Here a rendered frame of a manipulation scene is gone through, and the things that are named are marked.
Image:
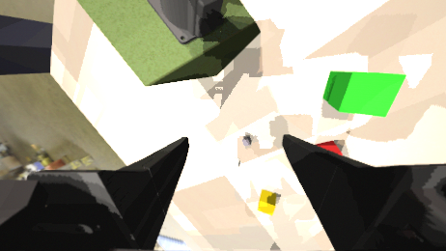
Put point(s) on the red block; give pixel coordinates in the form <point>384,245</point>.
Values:
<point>330,146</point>

